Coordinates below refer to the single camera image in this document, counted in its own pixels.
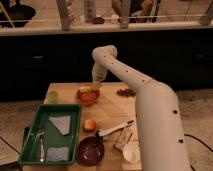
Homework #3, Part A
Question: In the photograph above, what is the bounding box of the dark maroon bowl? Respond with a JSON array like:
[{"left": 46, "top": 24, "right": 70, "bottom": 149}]
[{"left": 77, "top": 136, "right": 105, "bottom": 166}]

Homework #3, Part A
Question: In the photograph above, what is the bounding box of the white handled brush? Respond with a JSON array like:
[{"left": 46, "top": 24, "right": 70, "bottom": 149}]
[{"left": 95, "top": 120, "right": 134, "bottom": 138}]

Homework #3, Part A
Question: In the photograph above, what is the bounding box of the red orange bowl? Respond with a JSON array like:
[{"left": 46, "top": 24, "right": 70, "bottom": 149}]
[{"left": 76, "top": 89, "right": 100, "bottom": 106}]

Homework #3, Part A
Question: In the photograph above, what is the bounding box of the wooden block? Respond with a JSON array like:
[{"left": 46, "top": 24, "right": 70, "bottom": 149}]
[{"left": 114, "top": 128, "right": 132, "bottom": 151}]

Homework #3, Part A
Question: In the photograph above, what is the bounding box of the green plastic tray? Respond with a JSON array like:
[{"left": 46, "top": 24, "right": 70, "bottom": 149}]
[{"left": 19, "top": 104, "right": 81, "bottom": 166}]

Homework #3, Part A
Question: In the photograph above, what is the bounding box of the grey sponge lower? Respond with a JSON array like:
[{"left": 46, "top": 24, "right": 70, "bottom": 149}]
[{"left": 46, "top": 147, "right": 69, "bottom": 161}]

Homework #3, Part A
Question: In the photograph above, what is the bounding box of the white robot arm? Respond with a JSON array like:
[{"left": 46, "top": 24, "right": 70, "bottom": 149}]
[{"left": 92, "top": 45, "right": 192, "bottom": 171}]

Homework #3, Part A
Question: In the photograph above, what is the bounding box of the grey cloth upper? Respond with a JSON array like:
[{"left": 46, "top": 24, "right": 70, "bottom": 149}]
[{"left": 49, "top": 116, "right": 71, "bottom": 135}]

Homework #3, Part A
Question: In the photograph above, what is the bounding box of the light green cup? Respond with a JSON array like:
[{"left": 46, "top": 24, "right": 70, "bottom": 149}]
[{"left": 46, "top": 91, "right": 58, "bottom": 104}]

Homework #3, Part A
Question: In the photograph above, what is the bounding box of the silver utensil in tray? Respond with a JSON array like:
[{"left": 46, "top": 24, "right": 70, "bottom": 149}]
[{"left": 37, "top": 130, "right": 45, "bottom": 162}]

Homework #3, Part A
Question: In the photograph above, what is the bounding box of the brown grape bunch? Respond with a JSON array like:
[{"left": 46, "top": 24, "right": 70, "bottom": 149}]
[{"left": 117, "top": 88, "right": 136, "bottom": 97}]

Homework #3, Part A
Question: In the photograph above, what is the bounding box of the orange fruit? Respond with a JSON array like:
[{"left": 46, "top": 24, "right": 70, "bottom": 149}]
[{"left": 83, "top": 119, "right": 96, "bottom": 132}]

